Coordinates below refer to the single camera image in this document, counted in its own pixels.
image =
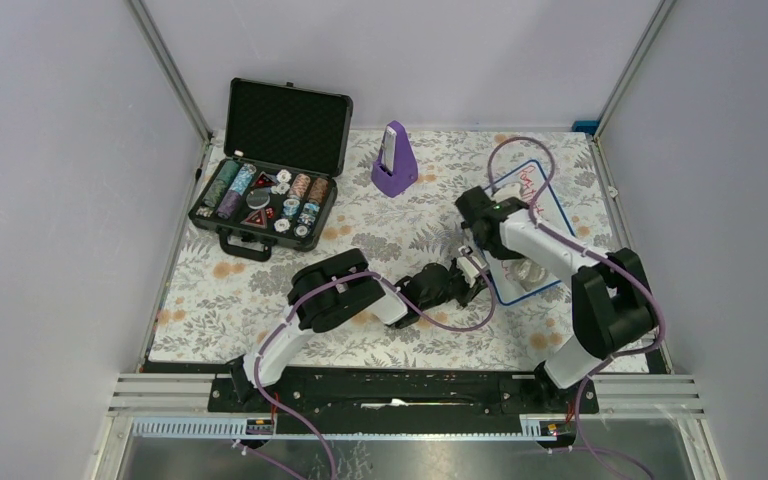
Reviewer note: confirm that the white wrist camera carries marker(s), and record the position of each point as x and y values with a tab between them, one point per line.
471	264
508	194

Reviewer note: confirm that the purple metronome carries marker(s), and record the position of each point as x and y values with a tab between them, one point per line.
395	168

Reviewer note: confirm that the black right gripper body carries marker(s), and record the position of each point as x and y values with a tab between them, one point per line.
499	253

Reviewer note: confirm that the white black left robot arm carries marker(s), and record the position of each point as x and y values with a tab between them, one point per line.
329	293

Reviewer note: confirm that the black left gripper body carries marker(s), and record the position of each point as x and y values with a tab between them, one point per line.
454	287

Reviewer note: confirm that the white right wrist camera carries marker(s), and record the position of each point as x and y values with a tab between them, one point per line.
508	194

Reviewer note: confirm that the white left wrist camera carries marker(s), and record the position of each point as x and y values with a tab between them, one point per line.
471	264

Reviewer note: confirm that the black poker chip case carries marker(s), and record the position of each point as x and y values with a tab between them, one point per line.
276	183

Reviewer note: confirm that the blue framed whiteboard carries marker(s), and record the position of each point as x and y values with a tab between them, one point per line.
526	232

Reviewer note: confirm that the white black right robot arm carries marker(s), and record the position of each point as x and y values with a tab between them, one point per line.
612	306

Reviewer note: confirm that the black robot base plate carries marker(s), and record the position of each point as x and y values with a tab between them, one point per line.
310	389

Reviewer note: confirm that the floral table mat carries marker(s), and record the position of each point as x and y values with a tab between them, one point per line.
394	281

